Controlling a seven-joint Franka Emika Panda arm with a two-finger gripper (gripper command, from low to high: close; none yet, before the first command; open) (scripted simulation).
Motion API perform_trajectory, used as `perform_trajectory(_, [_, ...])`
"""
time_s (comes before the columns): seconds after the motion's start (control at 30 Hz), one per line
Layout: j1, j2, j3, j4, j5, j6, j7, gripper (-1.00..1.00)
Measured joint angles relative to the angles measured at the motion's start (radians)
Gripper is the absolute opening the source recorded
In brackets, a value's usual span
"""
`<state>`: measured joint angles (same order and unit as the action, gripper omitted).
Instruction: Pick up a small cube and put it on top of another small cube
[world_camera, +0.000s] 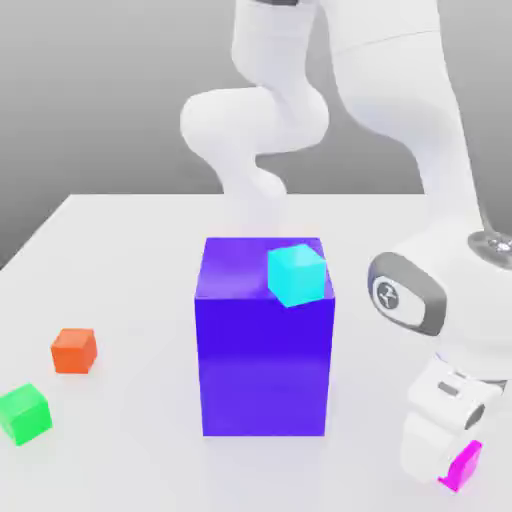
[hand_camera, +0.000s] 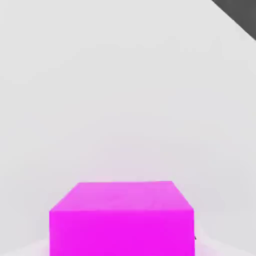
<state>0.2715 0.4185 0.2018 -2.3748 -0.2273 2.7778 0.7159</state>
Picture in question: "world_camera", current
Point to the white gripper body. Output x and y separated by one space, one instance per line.
424 440

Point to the small magenta cube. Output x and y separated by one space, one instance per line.
464 466

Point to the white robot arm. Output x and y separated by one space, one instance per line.
392 120

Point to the small cyan cube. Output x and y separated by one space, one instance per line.
294 276

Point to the small orange cube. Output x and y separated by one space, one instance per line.
74 352

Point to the small green cube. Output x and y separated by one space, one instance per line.
24 414

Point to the large blue box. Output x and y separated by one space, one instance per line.
262 360

